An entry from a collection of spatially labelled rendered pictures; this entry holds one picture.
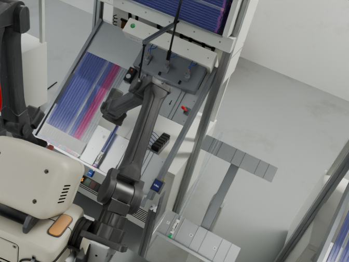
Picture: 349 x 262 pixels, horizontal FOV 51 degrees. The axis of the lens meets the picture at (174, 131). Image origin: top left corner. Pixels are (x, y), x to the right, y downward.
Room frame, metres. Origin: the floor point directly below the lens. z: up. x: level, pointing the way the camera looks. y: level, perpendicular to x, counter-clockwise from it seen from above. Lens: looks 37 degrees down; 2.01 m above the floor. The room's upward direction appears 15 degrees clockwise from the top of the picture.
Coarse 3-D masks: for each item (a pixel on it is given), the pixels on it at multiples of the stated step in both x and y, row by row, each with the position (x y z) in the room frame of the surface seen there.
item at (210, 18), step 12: (144, 0) 1.70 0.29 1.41; (156, 0) 1.68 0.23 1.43; (168, 0) 1.66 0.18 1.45; (192, 0) 1.63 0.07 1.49; (204, 0) 1.61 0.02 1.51; (216, 0) 1.60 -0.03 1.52; (228, 0) 1.66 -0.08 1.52; (168, 12) 1.66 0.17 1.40; (180, 12) 1.64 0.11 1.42; (192, 12) 1.63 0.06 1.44; (204, 12) 1.61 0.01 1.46; (216, 12) 1.59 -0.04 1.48; (228, 12) 1.69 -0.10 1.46; (204, 24) 1.61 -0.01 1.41; (216, 24) 1.59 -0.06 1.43
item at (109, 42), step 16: (96, 32) 1.80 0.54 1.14; (112, 32) 1.80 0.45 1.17; (96, 48) 1.72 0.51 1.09; (112, 48) 1.73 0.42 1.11; (128, 48) 1.73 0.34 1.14; (128, 64) 1.66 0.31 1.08; (160, 80) 1.59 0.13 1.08; (176, 96) 1.53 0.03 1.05; (192, 96) 1.53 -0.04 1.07; (160, 112) 1.47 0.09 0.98; (176, 112) 1.47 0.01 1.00
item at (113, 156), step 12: (96, 132) 1.38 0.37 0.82; (108, 132) 1.38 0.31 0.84; (96, 144) 1.34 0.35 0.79; (120, 144) 1.34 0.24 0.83; (84, 156) 1.29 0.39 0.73; (96, 156) 1.29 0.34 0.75; (108, 156) 1.29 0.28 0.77; (120, 156) 1.29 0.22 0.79; (144, 156) 1.30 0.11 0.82; (156, 156) 1.30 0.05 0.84; (108, 168) 1.25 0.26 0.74; (144, 168) 1.26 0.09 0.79; (156, 168) 1.26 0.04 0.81; (144, 180) 1.21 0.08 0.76; (144, 192) 1.17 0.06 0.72
